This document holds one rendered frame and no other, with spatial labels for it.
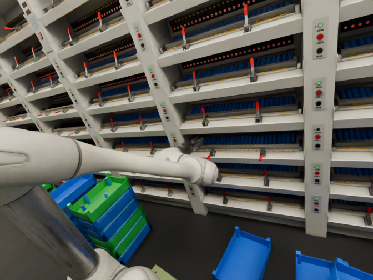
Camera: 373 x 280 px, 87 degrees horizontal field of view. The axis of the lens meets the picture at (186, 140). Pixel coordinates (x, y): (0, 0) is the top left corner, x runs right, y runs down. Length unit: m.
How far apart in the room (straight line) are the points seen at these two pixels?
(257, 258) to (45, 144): 1.12
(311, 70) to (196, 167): 0.54
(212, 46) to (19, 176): 0.76
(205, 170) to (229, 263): 0.65
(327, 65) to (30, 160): 0.88
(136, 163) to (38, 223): 0.30
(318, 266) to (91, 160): 1.13
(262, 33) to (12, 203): 0.91
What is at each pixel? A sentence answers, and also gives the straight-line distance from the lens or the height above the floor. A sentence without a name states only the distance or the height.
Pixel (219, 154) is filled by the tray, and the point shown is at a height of 0.51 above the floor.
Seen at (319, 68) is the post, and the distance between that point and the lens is 0.87.
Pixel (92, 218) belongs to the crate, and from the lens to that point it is 1.24.
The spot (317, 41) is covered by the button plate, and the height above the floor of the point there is 0.99.
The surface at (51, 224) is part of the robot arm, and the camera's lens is 0.70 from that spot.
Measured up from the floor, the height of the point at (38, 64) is 1.24.
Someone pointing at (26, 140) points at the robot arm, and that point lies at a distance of 0.47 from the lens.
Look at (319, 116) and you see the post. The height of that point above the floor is 0.71.
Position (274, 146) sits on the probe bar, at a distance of 1.06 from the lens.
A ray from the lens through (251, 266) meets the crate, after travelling 1.26.
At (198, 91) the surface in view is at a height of 0.88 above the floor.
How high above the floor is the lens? 1.10
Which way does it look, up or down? 25 degrees down
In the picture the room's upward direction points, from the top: 17 degrees counter-clockwise
